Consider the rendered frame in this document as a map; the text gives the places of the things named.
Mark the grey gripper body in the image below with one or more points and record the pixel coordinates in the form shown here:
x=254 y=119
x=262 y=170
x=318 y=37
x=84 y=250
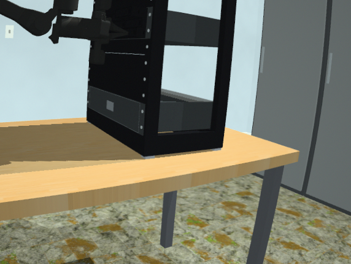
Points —
x=96 y=56

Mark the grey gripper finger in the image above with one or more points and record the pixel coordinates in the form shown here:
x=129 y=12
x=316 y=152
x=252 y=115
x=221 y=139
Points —
x=115 y=28
x=113 y=35

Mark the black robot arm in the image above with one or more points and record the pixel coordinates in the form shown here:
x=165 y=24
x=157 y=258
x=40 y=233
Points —
x=38 y=23

